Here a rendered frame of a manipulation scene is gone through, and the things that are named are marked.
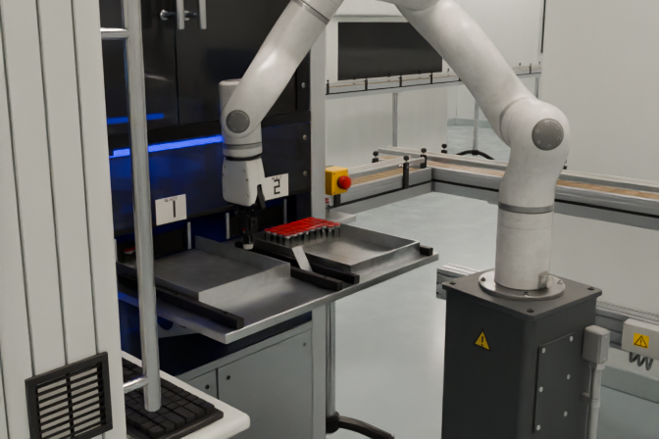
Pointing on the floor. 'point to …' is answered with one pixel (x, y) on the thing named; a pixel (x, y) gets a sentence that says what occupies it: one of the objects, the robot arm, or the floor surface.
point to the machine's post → (307, 207)
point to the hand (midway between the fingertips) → (246, 223)
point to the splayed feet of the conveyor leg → (355, 427)
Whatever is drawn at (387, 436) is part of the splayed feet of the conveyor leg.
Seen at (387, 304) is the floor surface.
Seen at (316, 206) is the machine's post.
